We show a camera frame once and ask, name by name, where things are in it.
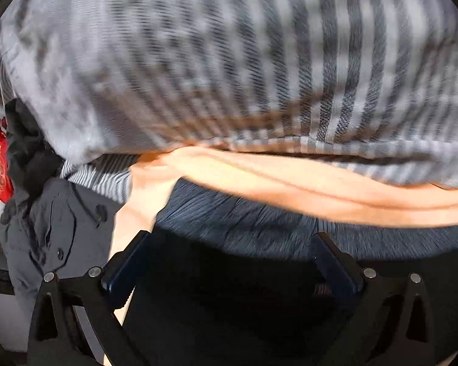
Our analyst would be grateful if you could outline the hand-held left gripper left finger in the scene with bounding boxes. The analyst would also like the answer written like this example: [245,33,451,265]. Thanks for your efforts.
[26,230,153,366]

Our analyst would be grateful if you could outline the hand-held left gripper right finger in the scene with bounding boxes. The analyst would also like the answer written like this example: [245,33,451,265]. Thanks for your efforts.
[312,231,449,366]

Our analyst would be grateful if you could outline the black pants with blue waistband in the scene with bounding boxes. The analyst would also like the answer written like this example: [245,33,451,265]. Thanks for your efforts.
[126,178,458,366]

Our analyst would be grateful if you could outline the grey jacket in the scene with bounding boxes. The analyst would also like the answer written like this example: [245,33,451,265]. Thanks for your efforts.
[0,177,127,313]

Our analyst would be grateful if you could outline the peach patterned bedsheet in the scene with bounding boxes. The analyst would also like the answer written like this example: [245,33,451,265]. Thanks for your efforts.
[103,145,458,366]

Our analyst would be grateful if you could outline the black cloth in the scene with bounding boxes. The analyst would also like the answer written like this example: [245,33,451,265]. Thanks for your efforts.
[3,99,64,216]

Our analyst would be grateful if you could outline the red printed bag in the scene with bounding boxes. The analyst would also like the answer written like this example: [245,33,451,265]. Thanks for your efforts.
[0,121,14,204]

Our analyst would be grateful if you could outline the grey white striped duvet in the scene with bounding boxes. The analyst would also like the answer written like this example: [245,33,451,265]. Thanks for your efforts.
[0,0,458,203]

